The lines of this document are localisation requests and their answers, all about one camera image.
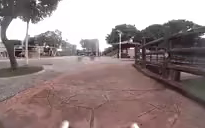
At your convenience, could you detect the robot's own part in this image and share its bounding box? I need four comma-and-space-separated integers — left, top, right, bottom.
130, 122, 140, 128
60, 119, 70, 128

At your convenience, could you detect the grey paved ground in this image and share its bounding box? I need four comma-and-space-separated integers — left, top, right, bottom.
0, 55, 124, 106

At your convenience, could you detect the white pole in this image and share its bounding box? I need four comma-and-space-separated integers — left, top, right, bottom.
24, 18, 30, 66

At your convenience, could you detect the large tree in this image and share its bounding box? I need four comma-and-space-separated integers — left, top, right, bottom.
0, 0, 63, 71

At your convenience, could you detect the round grass bed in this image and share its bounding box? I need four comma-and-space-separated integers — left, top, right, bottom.
0, 64, 46, 79

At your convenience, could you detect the building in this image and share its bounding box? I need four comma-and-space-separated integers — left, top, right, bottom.
79, 38, 100, 57

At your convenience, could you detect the lamp post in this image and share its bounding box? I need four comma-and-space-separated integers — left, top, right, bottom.
115, 29, 123, 60

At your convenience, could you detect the white frame structure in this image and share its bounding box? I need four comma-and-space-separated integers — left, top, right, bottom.
0, 41, 9, 60

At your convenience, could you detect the group of trees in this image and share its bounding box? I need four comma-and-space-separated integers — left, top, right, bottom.
104, 19, 205, 56
28, 29, 78, 56

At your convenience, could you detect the wooden railing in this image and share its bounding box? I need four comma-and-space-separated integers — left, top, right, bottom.
133, 23, 205, 83

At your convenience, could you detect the red paved path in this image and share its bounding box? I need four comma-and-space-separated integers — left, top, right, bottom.
0, 61, 205, 128

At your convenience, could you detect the red shelter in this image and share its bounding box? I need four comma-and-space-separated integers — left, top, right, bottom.
111, 39, 142, 60

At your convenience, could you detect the dark kerb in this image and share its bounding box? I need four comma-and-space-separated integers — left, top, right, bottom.
132, 63, 205, 111

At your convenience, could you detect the grass strip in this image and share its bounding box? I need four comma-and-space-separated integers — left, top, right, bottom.
181, 76, 205, 104

